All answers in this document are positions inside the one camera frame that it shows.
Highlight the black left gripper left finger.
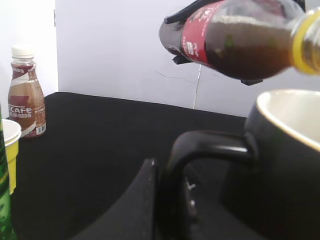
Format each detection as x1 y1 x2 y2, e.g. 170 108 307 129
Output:
73 158 158 240

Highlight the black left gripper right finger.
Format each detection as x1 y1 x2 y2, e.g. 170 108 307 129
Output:
182 172 241 240

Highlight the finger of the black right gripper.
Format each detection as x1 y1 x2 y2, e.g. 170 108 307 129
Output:
163 0 306 87

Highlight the cola bottle red label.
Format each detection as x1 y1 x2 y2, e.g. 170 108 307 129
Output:
158 0 320 80

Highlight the black ceramic mug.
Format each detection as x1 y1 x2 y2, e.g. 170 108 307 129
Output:
157 89 320 240

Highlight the green sprite bottle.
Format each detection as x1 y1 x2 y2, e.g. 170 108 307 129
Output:
0 102 18 240

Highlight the yellow paper cup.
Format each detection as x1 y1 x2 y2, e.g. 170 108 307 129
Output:
2 119 22 195

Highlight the brown nescafe coffee bottle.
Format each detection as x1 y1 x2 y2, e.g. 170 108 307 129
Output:
8 45 47 139

